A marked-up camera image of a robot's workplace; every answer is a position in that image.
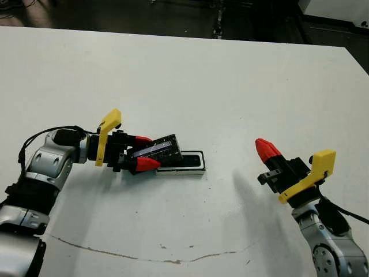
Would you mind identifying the black box lid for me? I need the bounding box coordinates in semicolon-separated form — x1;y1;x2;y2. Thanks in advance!
128;133;184;171

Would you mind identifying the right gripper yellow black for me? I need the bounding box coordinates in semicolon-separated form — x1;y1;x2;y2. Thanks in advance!
255;138;337;204

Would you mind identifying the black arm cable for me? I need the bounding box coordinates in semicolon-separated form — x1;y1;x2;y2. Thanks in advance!
17;125;100;166
316;178;369;224

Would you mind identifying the black metal post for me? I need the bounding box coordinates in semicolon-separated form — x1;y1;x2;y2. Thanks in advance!
212;0;228;40

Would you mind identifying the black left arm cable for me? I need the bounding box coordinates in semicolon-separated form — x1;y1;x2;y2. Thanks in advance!
17;125;100;166

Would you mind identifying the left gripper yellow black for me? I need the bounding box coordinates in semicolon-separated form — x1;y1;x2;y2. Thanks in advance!
95;108;161;174

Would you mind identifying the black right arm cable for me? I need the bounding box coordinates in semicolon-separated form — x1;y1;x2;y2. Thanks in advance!
316;178;369;224

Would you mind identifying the white lined camera box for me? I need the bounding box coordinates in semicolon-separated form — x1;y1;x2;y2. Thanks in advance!
155;150;207;177

